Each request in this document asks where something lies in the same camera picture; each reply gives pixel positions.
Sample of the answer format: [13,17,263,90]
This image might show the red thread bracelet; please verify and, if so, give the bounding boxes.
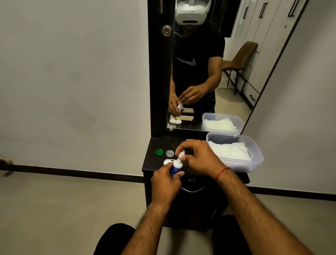
[214,167,231,181]

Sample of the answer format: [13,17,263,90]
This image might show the silver drawer handle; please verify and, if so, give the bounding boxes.
[180,186,206,194]

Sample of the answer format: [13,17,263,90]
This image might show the person's right forearm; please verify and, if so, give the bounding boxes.
[215,168,313,255]

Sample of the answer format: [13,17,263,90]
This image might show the person's left forearm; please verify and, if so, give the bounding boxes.
[121,202,172,255]

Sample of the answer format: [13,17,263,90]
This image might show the tall wall mirror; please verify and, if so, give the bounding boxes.
[167,0,311,135]

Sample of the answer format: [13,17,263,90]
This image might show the person's right hand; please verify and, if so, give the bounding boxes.
[175,139,231,181]

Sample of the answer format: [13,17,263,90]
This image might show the white tissue paper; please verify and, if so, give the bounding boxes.
[208,141,252,161]

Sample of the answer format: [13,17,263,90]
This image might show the clear plastic container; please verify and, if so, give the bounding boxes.
[206,132,264,173]

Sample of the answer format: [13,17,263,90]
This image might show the black mirror side panel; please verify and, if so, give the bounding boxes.
[147,0,176,139]

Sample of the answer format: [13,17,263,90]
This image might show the person's left hand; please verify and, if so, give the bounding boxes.
[151,162,185,208]

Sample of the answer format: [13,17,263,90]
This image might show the black dressing table cabinet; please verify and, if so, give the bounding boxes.
[142,137,250,232]

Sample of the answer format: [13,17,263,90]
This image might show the person's black trousers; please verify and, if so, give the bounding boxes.
[93,215,253,255]

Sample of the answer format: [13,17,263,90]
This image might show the small white blue solution bottle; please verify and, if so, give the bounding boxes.
[170,157,184,179]

